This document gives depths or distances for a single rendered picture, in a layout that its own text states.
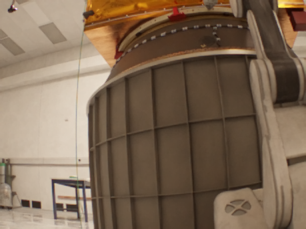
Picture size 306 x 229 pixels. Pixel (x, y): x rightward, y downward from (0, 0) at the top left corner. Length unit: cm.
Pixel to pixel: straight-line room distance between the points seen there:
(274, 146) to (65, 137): 792
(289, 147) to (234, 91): 89
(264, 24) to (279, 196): 64
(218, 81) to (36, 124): 795
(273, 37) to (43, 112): 848
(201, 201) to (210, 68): 74
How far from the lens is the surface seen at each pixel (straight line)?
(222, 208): 99
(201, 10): 222
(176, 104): 168
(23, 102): 984
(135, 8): 244
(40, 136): 901
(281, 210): 75
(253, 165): 159
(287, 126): 89
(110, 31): 252
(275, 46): 106
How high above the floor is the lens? 33
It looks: 19 degrees up
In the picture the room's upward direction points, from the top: 4 degrees counter-clockwise
